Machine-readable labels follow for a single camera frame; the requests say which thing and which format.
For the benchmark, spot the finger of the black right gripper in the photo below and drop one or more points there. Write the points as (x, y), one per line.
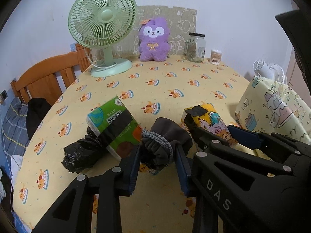
(207, 143)
(264, 140)

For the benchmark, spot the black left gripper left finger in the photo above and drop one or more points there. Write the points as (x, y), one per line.
(72, 210)

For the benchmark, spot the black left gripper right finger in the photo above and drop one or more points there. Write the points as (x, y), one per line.
(265, 207)

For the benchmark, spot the yellow cartoon tissue pack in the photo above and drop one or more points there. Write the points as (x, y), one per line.
(204, 117)

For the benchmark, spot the dark brown drawstring pouch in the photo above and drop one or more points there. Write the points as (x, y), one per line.
(159, 144)

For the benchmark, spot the black plastic bag bundle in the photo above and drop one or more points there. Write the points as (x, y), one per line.
(84, 153)

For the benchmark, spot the green tissue pack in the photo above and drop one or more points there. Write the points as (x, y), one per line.
(115, 128)

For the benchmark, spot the cartoon fabric storage box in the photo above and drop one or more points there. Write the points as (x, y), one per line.
(272, 107)

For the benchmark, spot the yellow cartoon tablecloth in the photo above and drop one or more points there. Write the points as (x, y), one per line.
(149, 90)

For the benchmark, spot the white standing fan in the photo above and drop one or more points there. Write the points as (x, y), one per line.
(270, 71)

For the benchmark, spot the white cloth on bed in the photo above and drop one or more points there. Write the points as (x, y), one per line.
(11, 165)

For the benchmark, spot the cotton swab container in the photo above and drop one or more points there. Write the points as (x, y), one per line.
(215, 57)

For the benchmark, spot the glass jar with lid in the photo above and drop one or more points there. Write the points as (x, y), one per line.
(195, 47)

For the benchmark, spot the blue plaid bedding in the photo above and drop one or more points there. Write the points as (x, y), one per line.
(14, 138)

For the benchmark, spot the black clothing on bed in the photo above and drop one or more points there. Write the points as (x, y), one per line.
(37, 108)

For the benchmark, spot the purple plush toy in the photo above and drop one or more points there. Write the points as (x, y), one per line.
(153, 40)

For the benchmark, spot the cartoon print cardboard board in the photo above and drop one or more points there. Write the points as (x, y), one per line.
(180, 20)

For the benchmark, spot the green desk fan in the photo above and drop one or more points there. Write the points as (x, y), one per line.
(100, 24)

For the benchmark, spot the wall power socket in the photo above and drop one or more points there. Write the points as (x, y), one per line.
(3, 95)

